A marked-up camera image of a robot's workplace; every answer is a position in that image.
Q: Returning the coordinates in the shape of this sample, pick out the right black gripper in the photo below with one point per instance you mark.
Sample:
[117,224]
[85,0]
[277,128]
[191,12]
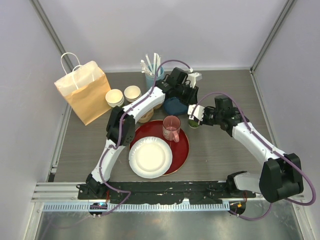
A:
[206,111]

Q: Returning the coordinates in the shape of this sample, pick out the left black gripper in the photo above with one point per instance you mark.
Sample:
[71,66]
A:
[193,97]

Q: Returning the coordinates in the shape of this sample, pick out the brown paper bag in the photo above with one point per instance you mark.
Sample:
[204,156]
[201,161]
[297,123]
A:
[84,89]

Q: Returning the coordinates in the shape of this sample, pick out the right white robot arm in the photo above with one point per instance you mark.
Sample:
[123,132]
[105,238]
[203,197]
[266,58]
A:
[279,177]

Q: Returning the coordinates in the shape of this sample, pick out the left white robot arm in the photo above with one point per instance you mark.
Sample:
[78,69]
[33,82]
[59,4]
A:
[122,125]

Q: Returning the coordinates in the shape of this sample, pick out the blue plastic dish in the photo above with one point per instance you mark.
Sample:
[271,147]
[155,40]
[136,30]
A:
[173,107]

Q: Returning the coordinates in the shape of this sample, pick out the back cardboard cup carrier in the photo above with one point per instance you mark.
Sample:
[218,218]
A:
[158,106]

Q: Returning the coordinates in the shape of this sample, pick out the cardboard cup carrier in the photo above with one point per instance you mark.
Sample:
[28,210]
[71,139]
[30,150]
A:
[145,118]
[158,106]

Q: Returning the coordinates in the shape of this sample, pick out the pink glass mug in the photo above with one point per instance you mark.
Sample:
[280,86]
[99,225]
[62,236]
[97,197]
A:
[171,126]

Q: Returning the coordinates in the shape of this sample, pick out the red round tray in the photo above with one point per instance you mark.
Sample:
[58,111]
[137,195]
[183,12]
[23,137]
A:
[180,150]

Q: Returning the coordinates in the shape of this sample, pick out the blue straw holder cup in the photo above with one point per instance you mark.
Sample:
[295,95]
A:
[149,79]

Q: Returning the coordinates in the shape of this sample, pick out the front cardboard cup carrier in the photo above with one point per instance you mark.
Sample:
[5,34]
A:
[145,118]

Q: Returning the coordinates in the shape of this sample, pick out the brown paper cup stack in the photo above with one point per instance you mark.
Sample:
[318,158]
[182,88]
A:
[132,93]

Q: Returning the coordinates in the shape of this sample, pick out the white paper plate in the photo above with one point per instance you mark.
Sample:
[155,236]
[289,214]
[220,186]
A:
[150,157]

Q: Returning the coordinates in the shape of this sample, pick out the green paper cup stack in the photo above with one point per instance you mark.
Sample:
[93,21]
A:
[114,97]

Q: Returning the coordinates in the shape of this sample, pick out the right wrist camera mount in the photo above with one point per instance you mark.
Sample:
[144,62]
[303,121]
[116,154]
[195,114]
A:
[195,112]

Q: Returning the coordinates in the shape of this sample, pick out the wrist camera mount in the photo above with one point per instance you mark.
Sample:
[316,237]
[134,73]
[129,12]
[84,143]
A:
[193,78]
[195,112]

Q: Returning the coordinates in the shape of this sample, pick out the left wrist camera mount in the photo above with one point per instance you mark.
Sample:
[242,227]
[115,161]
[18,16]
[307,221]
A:
[193,78]

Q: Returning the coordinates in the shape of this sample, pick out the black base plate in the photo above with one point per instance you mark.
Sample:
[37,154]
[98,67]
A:
[174,192]

